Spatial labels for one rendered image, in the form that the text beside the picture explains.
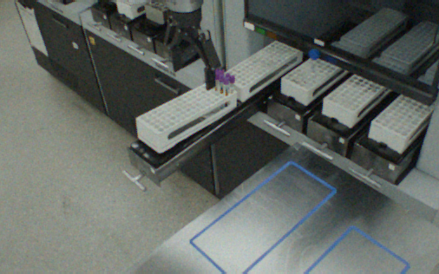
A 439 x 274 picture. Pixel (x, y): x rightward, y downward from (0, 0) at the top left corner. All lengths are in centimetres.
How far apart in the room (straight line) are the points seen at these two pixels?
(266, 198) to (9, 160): 185
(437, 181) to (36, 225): 172
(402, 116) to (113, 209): 142
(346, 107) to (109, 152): 152
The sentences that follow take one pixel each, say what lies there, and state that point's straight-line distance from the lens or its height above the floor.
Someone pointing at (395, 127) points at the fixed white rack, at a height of 87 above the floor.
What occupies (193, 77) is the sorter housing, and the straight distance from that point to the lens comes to 164.
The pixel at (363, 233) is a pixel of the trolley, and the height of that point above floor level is 82.
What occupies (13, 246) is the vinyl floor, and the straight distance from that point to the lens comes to 225.
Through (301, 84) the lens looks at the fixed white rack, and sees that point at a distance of 135.
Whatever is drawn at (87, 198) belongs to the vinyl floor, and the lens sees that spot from 229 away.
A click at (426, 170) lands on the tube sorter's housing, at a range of 131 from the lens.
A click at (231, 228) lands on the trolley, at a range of 103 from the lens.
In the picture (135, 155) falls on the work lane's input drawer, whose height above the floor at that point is 80.
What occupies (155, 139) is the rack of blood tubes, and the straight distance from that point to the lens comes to 117.
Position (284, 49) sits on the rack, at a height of 86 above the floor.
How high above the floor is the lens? 165
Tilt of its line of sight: 42 degrees down
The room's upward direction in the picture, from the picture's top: 5 degrees counter-clockwise
